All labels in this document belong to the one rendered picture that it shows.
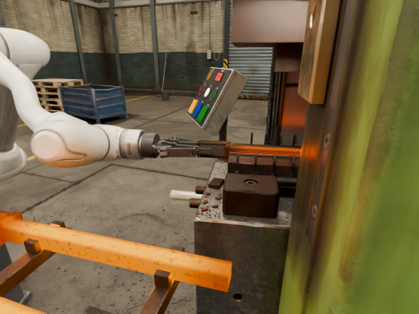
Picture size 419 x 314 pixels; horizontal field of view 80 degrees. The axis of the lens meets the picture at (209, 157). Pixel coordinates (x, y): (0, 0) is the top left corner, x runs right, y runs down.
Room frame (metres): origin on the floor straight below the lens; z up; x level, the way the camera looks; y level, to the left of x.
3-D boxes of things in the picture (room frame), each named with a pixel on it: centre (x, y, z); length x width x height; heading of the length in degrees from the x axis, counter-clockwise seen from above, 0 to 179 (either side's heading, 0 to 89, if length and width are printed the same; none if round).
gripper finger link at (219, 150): (0.67, -0.01, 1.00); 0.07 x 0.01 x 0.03; 81
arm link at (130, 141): (0.71, 0.22, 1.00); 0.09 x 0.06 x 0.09; 171
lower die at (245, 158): (0.66, -0.27, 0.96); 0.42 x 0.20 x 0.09; 81
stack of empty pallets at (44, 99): (6.89, 4.09, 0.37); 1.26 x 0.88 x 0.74; 70
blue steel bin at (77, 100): (5.60, 2.55, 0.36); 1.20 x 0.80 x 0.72; 59
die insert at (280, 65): (0.63, -0.31, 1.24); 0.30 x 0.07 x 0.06; 81
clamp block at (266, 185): (0.51, -0.09, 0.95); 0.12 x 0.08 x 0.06; 81
